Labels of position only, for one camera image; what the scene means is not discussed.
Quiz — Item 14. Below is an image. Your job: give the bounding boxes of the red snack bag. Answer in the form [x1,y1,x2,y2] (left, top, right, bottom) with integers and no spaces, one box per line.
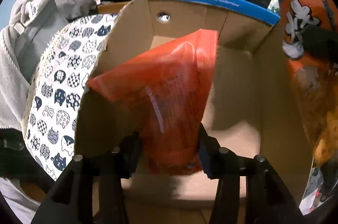
[88,29,218,175]

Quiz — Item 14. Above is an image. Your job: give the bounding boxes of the orange black chip bag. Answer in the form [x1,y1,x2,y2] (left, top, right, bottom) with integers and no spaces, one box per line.
[278,0,337,167]

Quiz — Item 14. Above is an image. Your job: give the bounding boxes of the cardboard box with blue edge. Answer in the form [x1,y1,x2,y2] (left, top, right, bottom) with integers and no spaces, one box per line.
[75,0,305,223]

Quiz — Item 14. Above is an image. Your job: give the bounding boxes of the cat pattern tablecloth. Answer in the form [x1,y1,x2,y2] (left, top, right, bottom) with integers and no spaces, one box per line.
[22,14,117,180]

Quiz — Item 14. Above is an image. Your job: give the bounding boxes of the grey white fleece clothing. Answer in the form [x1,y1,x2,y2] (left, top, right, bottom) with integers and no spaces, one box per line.
[1,0,97,130]

